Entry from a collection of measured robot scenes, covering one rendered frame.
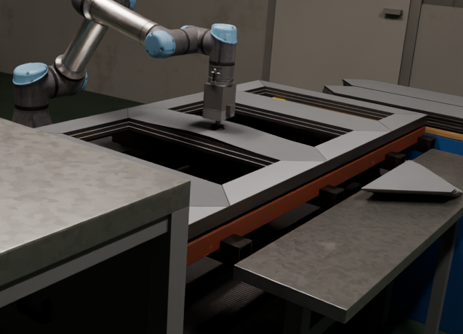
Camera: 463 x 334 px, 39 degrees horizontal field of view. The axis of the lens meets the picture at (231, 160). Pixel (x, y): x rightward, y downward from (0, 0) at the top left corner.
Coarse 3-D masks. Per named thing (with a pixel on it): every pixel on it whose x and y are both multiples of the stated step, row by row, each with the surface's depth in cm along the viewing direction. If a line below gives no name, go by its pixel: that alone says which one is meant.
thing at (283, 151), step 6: (282, 144) 185; (288, 144) 186; (294, 144) 186; (300, 144) 187; (264, 150) 178; (270, 150) 179; (276, 150) 179; (282, 150) 180; (288, 150) 180; (294, 150) 181; (300, 150) 181; (270, 156) 174; (276, 156) 174; (282, 156) 174; (288, 156) 175
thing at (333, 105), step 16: (272, 96) 260; (288, 96) 256; (304, 96) 253; (192, 112) 225; (240, 112) 229; (256, 112) 226; (272, 112) 223; (352, 112) 240; (368, 112) 237; (384, 112) 234; (96, 128) 191; (112, 128) 196; (128, 128) 201; (144, 128) 198; (160, 128) 195; (304, 128) 215; (320, 128) 212; (336, 128) 210; (400, 128) 214; (192, 144) 187; (208, 144) 185; (224, 144) 182; (368, 144) 194; (240, 160) 177; (256, 160) 175; (272, 160) 173; (336, 160) 178; (304, 176) 165; (272, 192) 153; (240, 208) 143; (192, 224) 129; (208, 224) 134
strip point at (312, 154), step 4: (312, 148) 184; (300, 152) 179; (304, 152) 179; (308, 152) 180; (312, 152) 180; (316, 152) 180; (292, 156) 175; (296, 156) 175; (300, 156) 176; (304, 156) 176; (308, 156) 176; (312, 156) 176; (316, 156) 177; (320, 156) 177; (288, 160) 171; (292, 160) 172; (296, 160) 172; (300, 160) 172; (304, 160) 172; (308, 160) 173; (312, 160) 173; (316, 160) 173; (320, 160) 173; (324, 160) 174
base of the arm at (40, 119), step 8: (16, 112) 226; (24, 112) 224; (32, 112) 224; (40, 112) 226; (48, 112) 230; (16, 120) 225; (24, 120) 224; (32, 120) 225; (40, 120) 226; (48, 120) 229
